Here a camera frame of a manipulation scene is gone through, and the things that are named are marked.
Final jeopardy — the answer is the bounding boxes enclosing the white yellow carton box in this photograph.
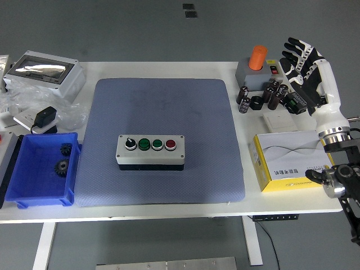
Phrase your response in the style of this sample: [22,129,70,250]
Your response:
[249,129,337,194]

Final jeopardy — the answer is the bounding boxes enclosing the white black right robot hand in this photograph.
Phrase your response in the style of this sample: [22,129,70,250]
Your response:
[280,37,351,133]

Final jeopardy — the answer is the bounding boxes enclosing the large black gear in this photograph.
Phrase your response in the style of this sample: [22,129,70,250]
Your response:
[53,158,70,178]

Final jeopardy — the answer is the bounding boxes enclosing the black hex nut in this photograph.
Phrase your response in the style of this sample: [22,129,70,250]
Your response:
[249,96,264,111]

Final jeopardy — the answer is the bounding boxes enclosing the clear plastic bag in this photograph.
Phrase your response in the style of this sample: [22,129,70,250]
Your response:
[0,80,90,131]

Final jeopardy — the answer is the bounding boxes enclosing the grey metal plate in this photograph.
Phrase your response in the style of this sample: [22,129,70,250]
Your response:
[95,256,237,270]

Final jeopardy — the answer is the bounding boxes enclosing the black relay module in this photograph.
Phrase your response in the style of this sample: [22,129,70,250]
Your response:
[282,91,309,115]

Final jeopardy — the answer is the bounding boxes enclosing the silver foil pouch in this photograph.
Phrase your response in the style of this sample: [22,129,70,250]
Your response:
[0,55,15,92]

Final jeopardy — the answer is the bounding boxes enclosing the white table leg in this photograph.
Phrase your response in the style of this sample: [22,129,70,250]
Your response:
[32,222,57,270]
[242,215,264,267]

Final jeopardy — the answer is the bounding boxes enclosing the orange cylinder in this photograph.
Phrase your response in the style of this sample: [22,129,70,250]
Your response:
[248,45,268,71]

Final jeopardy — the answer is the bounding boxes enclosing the grey block base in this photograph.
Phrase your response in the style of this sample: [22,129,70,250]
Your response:
[235,57,273,92]

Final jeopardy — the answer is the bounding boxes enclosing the white wall socket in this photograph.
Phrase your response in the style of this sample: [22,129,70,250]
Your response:
[13,109,60,134]

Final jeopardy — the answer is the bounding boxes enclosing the white red-black switch box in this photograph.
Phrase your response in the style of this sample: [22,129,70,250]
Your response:
[265,59,285,85]

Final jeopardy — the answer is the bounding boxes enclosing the grey-blue textured mat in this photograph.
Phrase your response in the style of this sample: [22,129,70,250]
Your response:
[75,78,245,208]

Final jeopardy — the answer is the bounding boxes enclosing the small black gear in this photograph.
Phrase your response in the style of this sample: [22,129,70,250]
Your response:
[60,142,73,157]

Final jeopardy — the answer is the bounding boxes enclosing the black power adapter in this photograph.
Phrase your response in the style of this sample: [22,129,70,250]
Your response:
[30,106,58,134]

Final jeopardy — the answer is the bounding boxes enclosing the black table control panel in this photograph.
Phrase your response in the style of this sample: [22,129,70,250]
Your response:
[252,214,299,223]

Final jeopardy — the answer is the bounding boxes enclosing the grey four-button control box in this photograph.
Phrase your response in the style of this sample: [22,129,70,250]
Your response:
[115,134,186,172]

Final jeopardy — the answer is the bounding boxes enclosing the white enclosure with clear window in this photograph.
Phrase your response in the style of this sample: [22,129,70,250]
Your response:
[2,50,87,104]

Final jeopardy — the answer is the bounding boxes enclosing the blue plastic bin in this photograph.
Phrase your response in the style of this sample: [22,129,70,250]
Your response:
[4,132,83,209]

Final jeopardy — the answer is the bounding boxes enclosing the white wall switch plate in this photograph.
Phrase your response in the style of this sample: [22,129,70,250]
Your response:
[263,110,299,133]

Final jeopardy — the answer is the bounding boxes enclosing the thin black cable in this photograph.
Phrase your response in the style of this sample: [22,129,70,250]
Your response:
[253,220,281,270]

